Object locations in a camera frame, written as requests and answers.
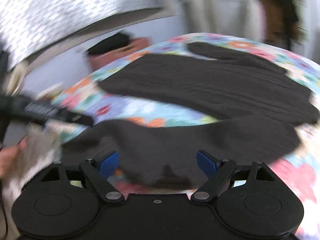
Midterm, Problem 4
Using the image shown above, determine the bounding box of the dark grey knit sweater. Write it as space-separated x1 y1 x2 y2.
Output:
62 43 319 187

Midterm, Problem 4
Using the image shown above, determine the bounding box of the person's left hand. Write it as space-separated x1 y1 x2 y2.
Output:
0 137 27 179

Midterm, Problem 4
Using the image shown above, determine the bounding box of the floral quilt bedspread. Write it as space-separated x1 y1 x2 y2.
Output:
53 33 319 239

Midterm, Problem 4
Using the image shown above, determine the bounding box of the silver quilted window cover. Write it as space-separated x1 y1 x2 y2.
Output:
1 0 162 68

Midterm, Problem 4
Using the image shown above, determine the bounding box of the black folded cloth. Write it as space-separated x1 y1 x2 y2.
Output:
87 32 131 56

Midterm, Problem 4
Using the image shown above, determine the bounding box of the brown hanging garment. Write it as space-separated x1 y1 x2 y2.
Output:
260 0 300 51

